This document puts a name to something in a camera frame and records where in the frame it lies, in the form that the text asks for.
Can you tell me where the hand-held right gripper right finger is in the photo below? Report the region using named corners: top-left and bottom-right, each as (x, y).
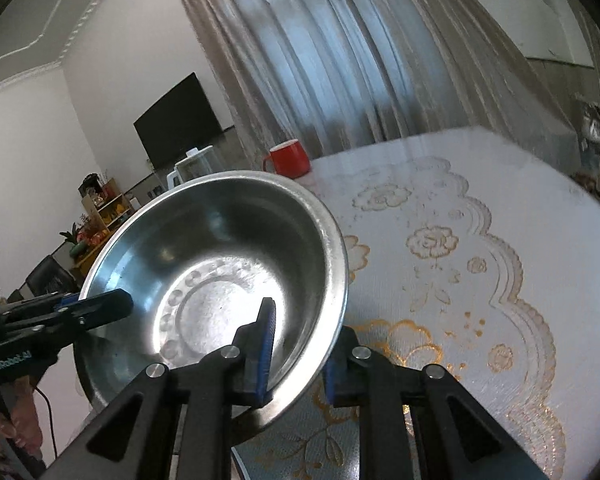
top-left (322, 327), bottom-right (548, 480)

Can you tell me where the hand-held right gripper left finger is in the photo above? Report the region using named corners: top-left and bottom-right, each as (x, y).
top-left (42, 297), bottom-right (278, 480)

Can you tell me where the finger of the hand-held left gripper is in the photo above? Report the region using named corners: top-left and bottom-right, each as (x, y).
top-left (0, 294), bottom-right (83, 322)
top-left (27, 287), bottom-right (134, 343)

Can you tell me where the stainless steel bowl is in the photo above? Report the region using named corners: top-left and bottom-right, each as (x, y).
top-left (75, 170), bottom-right (351, 428)

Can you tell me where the person's left hand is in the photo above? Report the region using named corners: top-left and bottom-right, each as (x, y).
top-left (0, 377), bottom-right (46, 466)

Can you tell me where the black leather sofa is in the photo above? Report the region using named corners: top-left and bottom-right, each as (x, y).
top-left (22, 255), bottom-right (81, 306)

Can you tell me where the artificial fruit decoration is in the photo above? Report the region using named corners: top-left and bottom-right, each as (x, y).
top-left (60, 215), bottom-right (108, 257)

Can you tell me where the small wooden shelf rack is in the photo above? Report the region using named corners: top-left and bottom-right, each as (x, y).
top-left (77, 174), bottom-right (134, 226)

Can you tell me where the beige lace table doily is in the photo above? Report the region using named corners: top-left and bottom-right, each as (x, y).
top-left (300, 155), bottom-right (567, 480)

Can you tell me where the white electric kettle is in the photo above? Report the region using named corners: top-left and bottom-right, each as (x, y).
top-left (166, 146), bottom-right (227, 188)

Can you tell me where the red mug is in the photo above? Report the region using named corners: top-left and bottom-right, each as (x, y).
top-left (262, 139), bottom-right (312, 179)

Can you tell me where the black flat television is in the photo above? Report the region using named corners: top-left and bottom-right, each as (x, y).
top-left (133, 72), bottom-right (222, 171)

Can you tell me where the wide beige window curtain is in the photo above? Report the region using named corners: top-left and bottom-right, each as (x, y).
top-left (172, 0), bottom-right (581, 171)

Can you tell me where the leaning framed picture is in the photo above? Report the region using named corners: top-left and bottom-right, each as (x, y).
top-left (576, 100), bottom-right (600, 162)

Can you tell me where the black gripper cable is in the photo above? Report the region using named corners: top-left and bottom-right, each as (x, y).
top-left (32, 385), bottom-right (57, 462)

